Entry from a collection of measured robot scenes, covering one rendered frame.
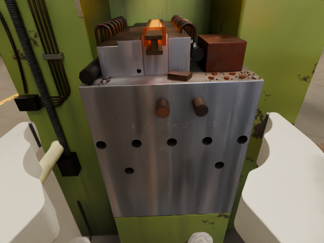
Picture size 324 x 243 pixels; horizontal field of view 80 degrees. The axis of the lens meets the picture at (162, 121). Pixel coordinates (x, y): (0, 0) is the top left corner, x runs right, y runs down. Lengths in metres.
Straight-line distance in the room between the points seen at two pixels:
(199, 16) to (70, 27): 0.53
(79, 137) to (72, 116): 0.09
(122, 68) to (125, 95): 0.07
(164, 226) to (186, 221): 0.08
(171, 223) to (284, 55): 0.63
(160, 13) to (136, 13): 0.10
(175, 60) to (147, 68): 0.06
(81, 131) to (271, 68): 0.65
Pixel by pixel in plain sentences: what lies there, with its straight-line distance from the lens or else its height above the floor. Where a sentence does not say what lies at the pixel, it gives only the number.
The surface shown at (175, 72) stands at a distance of 0.43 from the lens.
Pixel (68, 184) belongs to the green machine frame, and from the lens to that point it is 0.96.
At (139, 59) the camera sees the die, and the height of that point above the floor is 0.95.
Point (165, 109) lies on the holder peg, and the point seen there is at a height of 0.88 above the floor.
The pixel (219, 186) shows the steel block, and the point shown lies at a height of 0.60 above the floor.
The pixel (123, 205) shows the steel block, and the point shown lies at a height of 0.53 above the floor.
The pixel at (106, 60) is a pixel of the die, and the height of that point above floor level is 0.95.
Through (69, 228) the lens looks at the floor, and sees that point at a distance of 1.34.
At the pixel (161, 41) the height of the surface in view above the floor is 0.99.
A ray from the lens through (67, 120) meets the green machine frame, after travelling 0.74.
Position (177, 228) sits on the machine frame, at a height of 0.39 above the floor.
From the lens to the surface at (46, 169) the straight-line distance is 0.71.
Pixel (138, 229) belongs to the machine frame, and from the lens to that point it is 0.76.
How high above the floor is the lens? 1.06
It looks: 31 degrees down
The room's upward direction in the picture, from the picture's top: 2 degrees counter-clockwise
